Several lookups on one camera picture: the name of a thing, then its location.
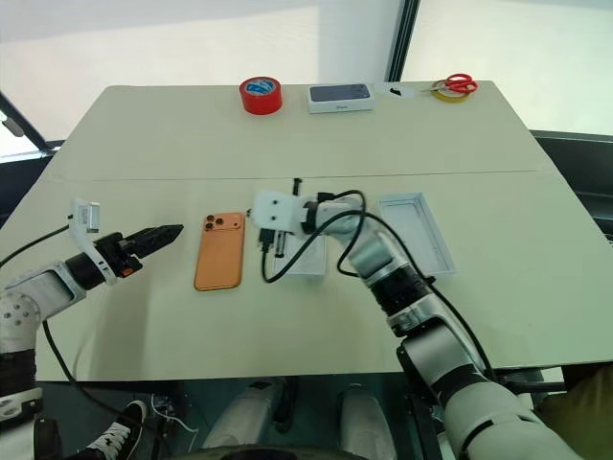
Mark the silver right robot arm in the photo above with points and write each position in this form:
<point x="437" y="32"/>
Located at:
<point x="455" y="350"/>

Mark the red tape roll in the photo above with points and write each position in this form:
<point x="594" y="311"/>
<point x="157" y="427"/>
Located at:
<point x="261" y="98"/>

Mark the orange smartphone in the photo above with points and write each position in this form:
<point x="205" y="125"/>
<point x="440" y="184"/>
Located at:
<point x="220" y="254"/>

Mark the black window frame post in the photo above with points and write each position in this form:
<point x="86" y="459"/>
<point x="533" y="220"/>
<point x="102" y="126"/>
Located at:
<point x="402" y="38"/>

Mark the black slanted frame bar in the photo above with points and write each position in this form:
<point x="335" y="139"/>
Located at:
<point x="24" y="124"/>

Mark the small black rod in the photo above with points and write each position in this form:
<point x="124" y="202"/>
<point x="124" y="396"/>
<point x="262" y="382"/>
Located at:
<point x="297" y="186"/>

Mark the yellow tape roll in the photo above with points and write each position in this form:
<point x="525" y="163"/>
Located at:
<point x="450" y="97"/>

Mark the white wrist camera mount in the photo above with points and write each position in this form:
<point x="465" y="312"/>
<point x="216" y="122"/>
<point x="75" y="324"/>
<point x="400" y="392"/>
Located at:
<point x="275" y="211"/>
<point x="79" y="230"/>

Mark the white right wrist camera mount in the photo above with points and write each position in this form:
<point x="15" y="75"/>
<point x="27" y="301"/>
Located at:
<point x="275" y="211"/>

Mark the sealed white phone box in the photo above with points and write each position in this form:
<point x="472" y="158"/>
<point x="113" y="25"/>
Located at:
<point x="340" y="98"/>

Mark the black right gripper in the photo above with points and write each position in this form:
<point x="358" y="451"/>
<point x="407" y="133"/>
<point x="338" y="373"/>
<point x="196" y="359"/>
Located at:
<point x="274" y="235"/>

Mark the person in yellow clothing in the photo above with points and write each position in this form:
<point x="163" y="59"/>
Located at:
<point x="582" y="412"/>

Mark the white phone box lid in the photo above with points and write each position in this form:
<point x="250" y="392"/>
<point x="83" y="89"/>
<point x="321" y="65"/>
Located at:
<point x="311" y="261"/>

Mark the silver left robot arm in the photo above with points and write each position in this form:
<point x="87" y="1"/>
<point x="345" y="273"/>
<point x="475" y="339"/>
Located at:
<point x="43" y="287"/>

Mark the black and white sneaker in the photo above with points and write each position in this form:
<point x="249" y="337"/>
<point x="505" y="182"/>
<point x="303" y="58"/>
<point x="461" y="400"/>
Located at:
<point x="115" y="433"/>

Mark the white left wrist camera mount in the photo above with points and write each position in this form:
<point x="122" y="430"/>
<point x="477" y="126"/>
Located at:
<point x="79" y="230"/>

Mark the dark side table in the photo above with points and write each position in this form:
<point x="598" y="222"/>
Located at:
<point x="579" y="167"/>

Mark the white phone box base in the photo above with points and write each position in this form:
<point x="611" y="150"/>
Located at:
<point x="416" y="235"/>

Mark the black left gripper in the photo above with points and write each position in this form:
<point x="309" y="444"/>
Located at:
<point x="115" y="251"/>

